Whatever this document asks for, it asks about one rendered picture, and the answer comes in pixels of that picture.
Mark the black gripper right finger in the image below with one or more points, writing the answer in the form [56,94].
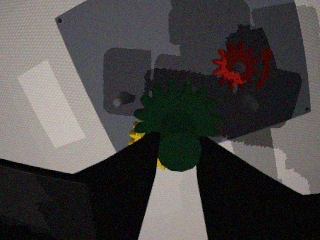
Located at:
[242,203]

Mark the dark red gear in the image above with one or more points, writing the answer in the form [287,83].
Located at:
[230,58]

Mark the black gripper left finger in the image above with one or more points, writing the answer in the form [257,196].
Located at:
[106,201]

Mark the dark green gear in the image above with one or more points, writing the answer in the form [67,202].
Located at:
[181,117]

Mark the yellow gear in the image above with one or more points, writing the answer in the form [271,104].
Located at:
[136,136]

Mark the grey board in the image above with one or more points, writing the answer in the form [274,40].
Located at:
[120,48]

